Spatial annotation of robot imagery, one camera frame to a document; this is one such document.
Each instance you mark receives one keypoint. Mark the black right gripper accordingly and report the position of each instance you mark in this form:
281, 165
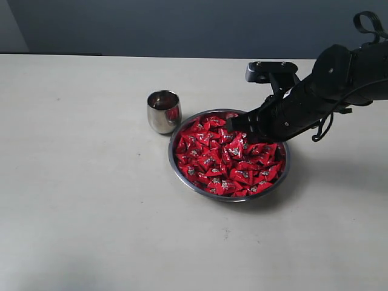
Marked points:
282, 118

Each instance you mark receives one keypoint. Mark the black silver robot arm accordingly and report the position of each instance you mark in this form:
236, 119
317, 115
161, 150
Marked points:
340, 79

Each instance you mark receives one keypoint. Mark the round steel bowl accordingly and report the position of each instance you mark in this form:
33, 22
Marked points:
182, 169

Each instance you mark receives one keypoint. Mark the stainless steel cup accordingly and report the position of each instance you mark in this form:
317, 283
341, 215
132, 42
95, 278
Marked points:
164, 111

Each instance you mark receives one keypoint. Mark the red wrapped candy pile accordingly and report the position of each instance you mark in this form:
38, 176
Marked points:
230, 163

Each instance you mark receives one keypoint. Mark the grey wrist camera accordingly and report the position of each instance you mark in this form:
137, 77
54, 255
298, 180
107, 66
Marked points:
259, 71

